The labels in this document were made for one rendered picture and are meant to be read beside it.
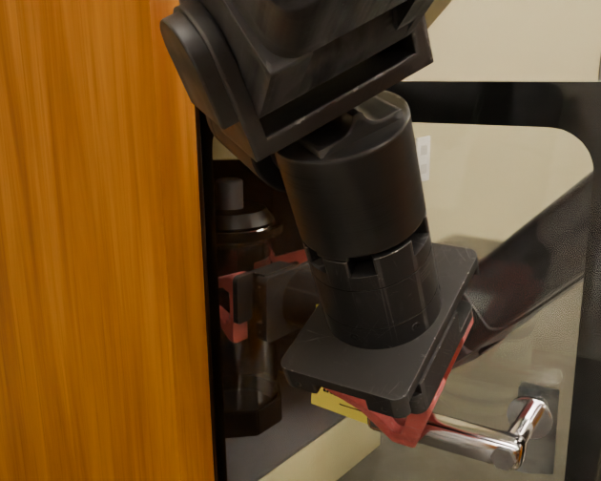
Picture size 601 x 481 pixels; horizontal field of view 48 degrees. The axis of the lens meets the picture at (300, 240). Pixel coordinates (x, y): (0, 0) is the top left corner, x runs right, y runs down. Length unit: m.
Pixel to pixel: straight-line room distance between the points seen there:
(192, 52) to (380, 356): 0.16
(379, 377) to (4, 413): 0.41
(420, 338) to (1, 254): 0.36
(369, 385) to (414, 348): 0.03
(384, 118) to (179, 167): 0.17
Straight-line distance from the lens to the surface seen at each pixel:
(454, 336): 0.34
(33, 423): 0.61
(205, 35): 0.23
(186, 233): 0.42
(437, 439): 0.40
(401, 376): 0.31
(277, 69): 0.21
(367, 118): 0.26
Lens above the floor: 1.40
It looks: 15 degrees down
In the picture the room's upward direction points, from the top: 1 degrees counter-clockwise
